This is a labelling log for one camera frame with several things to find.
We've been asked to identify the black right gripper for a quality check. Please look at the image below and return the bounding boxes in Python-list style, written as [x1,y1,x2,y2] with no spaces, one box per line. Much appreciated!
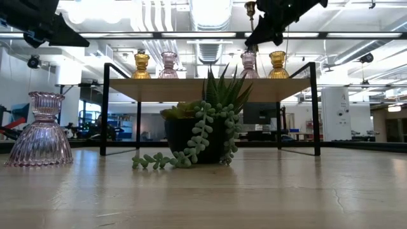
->
[244,0,328,47]

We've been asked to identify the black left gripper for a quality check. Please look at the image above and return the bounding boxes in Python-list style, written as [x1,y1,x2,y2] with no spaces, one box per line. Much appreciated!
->
[0,0,90,48]

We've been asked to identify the tall brass candlestick holder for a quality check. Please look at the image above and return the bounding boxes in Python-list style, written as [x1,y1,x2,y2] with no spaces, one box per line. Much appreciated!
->
[244,1,259,77]

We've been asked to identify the pink glass candle holder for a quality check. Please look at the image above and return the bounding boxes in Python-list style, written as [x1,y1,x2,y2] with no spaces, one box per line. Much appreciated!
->
[240,52,260,80]
[4,91,74,168]
[158,51,180,80]

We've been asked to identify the amber glass candle holder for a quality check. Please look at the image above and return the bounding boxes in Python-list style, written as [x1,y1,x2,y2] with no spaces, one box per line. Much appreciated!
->
[131,52,152,80]
[268,50,290,80]

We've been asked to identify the black hanging ceiling fixture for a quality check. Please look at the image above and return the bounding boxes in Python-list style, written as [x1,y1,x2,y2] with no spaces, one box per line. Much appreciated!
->
[359,52,375,64]
[27,54,41,69]

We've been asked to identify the wooden shelf riser black legs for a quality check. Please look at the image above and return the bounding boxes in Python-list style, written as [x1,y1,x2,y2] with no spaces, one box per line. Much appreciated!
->
[99,62,321,156]

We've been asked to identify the black monitor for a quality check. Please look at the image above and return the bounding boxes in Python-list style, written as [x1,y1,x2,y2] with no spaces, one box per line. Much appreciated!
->
[243,101,277,125]

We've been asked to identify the blue-lit monitor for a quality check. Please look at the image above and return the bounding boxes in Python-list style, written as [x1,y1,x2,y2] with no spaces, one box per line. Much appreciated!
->
[11,103,30,123]

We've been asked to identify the person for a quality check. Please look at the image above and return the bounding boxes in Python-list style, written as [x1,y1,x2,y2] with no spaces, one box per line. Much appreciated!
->
[90,114,102,139]

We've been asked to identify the red metal bar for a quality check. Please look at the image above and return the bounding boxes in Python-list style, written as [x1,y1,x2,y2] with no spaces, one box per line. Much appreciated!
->
[0,116,28,131]

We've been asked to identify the blue storage rack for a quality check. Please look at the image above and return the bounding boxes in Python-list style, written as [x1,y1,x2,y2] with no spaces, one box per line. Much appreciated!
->
[107,113,134,140]

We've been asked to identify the white cabinet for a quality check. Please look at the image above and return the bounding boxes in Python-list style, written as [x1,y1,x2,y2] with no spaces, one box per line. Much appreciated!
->
[321,87,352,142]

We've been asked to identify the potted artificial succulent plant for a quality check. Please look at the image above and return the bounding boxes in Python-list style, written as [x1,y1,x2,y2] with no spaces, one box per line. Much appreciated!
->
[132,63,254,170]

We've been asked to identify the white ceiling duct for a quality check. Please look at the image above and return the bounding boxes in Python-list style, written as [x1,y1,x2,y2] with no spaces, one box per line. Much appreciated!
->
[190,0,234,32]

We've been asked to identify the black metal rig frame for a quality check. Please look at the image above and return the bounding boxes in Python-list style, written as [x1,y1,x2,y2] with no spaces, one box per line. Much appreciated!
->
[0,31,407,154]

